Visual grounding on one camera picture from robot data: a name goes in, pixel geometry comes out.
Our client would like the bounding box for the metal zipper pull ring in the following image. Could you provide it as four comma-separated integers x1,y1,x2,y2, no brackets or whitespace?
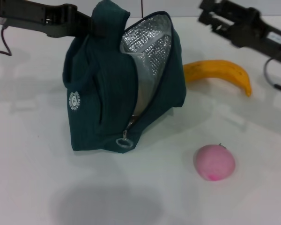
116,130,134,149

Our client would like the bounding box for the dark teal insulated lunch bag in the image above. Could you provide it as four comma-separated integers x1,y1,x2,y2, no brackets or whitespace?
62,0,187,154

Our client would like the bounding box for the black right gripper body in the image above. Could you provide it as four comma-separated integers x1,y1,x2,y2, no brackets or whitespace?
229,4,281,62

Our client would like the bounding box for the yellow banana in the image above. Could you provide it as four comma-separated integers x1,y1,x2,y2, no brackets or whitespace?
183,60,252,98

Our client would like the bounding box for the pink toy peach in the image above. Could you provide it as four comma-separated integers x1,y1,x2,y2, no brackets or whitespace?
193,142,237,181

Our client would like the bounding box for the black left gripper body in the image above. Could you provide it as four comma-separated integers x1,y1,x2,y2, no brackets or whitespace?
0,0,88,38

